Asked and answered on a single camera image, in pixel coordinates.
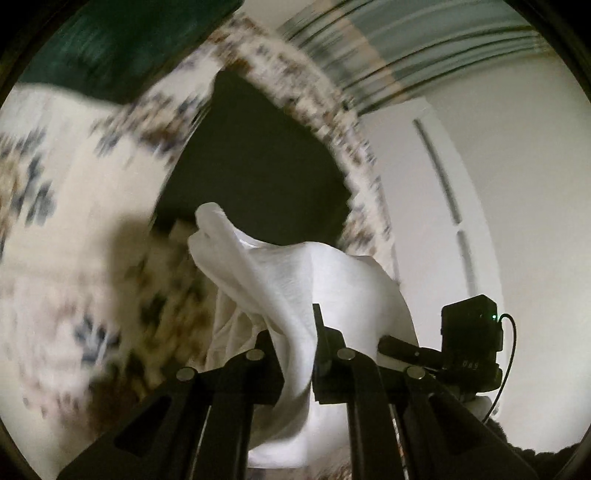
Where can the white t-shirt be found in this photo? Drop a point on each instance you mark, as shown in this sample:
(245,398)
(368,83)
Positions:
(259,287)

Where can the floral bed blanket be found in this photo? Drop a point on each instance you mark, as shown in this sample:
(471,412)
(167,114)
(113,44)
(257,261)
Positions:
(93,305)

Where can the green striped right curtain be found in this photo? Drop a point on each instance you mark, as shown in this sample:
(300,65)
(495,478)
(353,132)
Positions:
(381,52)

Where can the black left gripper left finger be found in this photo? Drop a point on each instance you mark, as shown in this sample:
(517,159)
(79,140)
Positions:
(194,426)

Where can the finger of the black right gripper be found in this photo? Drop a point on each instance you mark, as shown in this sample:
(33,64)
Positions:
(410,353)

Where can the black folded clothes stack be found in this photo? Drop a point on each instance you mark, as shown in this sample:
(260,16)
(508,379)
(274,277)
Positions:
(274,180)

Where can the dark green folded quilt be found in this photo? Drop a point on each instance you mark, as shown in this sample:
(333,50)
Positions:
(114,51)

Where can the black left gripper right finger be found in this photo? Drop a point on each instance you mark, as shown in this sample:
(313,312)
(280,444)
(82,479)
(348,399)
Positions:
(405,425)

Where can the white bed headboard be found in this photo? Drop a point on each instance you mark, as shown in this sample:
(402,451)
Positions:
(443,250)

